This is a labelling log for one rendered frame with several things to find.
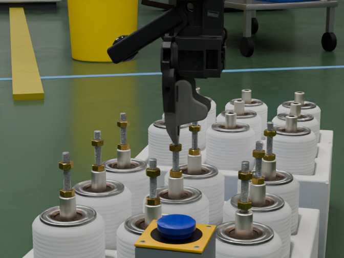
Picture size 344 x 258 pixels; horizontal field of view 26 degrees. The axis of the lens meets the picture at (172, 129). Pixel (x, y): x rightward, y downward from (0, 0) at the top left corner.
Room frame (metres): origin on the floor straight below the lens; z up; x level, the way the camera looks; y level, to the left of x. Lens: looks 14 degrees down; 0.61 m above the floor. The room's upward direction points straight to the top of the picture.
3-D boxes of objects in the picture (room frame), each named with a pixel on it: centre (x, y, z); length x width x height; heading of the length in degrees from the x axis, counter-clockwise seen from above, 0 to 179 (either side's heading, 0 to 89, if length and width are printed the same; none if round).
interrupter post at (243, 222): (0.87, -0.09, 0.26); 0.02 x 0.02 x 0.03
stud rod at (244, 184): (0.87, -0.09, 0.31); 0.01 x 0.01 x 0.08
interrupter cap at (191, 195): (1.02, -0.01, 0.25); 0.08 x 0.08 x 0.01
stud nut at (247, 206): (0.87, -0.09, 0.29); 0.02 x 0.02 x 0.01; 58
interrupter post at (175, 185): (1.02, -0.01, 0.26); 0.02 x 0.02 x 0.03
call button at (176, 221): (0.72, 0.00, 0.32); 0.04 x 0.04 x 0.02
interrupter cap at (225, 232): (0.87, -0.09, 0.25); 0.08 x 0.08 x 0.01
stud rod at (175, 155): (1.02, -0.01, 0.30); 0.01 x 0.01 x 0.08
